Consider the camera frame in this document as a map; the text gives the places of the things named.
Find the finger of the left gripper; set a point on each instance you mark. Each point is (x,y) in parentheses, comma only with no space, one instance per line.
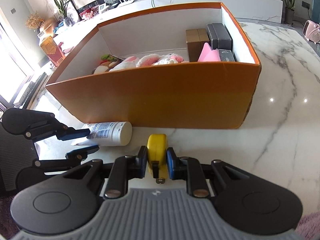
(71,133)
(82,153)

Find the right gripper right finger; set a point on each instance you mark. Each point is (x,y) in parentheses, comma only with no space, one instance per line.
(190,170)

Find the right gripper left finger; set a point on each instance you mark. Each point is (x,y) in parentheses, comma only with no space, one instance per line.
(122,170)

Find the white Vaseline lotion tube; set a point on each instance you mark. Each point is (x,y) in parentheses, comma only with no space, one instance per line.
(106,134)

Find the yellow tape measure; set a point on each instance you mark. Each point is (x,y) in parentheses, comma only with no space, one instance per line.
(157,157)

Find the orange cardboard box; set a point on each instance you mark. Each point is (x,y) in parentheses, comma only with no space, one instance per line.
(205,95)

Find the crochet bunny with bouquet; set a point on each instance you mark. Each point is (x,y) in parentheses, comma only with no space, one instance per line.
(155,59)

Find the pink leather card wallet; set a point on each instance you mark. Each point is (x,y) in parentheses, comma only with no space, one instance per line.
(208,54)

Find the grey slim rectangular box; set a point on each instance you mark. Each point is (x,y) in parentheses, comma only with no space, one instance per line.
(226,55)

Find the dark grey case box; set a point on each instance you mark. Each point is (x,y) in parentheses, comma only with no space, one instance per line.
(219,37)

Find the red and gold box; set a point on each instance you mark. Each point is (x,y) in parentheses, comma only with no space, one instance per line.
(52,50)

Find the strawberry plush toy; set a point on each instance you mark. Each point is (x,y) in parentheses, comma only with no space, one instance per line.
(108,58)

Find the pink striped plush toy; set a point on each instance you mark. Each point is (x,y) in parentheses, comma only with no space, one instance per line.
(128,63)

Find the copper vase dried flowers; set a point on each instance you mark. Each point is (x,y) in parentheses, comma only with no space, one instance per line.
(37,23)

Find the green plant glass vase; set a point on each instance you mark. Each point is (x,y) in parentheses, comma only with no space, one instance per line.
(62,9)

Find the gold brown box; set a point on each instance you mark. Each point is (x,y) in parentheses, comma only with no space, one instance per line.
(195,40)

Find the purple fluffy rug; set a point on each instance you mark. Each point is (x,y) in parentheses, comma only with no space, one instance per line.
(309,226)

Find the white marble TV console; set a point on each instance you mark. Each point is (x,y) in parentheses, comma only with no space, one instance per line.
(263,10)

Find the pink small heater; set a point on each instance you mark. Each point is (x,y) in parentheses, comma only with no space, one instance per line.
(311,31)

